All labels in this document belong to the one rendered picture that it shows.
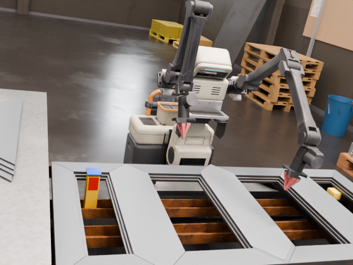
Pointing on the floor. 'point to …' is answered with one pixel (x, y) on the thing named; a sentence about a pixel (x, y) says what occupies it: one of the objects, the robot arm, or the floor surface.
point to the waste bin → (337, 115)
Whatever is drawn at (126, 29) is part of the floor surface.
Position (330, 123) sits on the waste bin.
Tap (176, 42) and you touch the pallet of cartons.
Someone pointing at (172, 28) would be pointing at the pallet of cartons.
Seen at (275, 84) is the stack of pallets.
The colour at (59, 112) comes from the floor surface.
